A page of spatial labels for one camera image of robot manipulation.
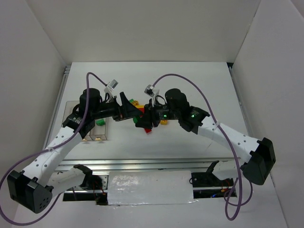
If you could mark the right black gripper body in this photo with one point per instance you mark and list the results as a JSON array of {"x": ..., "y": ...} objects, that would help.
[{"x": 153, "y": 116}]

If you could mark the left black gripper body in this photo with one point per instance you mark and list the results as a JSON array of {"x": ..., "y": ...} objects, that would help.
[{"x": 121, "y": 111}]

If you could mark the red green lego brick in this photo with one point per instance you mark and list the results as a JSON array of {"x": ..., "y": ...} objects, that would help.
[{"x": 136, "y": 119}]

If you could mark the green rounded lego brick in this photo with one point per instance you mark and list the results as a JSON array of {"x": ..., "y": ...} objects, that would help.
[{"x": 100, "y": 122}]

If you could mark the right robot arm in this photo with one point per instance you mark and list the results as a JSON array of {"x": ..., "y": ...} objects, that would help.
[{"x": 255, "y": 158}]

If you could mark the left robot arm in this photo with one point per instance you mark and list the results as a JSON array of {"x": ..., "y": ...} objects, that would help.
[{"x": 34, "y": 186}]

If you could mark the green yellow striped lego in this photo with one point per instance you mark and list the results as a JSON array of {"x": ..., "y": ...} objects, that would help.
[{"x": 134, "y": 102}]

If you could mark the yellow red lego stack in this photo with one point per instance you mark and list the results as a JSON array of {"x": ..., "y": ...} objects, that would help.
[{"x": 140, "y": 107}]

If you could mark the yellow butterfly lego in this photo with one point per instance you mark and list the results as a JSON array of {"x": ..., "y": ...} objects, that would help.
[{"x": 164, "y": 122}]

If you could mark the clear container right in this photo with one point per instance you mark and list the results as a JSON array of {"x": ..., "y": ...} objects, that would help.
[{"x": 100, "y": 133}]

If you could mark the clear container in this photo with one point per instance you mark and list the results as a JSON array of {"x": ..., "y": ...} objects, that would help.
[
  {"x": 87, "y": 138},
  {"x": 100, "y": 133},
  {"x": 69, "y": 109}
]

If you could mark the clear container left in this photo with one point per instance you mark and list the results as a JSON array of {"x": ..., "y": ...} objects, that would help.
[{"x": 69, "y": 109}]

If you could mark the clear container middle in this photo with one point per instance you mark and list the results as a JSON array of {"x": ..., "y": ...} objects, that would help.
[{"x": 87, "y": 138}]

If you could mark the white taped panel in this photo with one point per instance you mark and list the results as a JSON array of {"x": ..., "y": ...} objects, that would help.
[{"x": 149, "y": 188}]

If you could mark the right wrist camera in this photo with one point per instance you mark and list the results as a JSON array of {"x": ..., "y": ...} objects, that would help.
[{"x": 152, "y": 92}]

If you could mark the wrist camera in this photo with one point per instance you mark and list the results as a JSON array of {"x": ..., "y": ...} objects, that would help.
[
  {"x": 152, "y": 92},
  {"x": 109, "y": 88}
]

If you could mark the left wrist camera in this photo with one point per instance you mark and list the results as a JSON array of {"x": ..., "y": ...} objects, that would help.
[{"x": 109, "y": 88}]

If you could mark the aluminium frame rail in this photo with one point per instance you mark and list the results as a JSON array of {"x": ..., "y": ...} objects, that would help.
[{"x": 207, "y": 85}]

